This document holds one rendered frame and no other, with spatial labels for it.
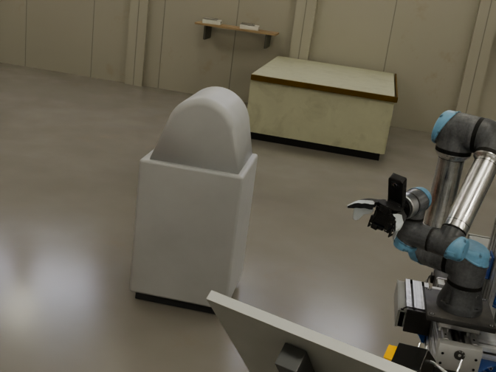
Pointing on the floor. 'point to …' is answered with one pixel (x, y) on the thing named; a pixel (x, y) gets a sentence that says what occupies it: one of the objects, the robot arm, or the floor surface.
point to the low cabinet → (322, 106)
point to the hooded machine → (195, 203)
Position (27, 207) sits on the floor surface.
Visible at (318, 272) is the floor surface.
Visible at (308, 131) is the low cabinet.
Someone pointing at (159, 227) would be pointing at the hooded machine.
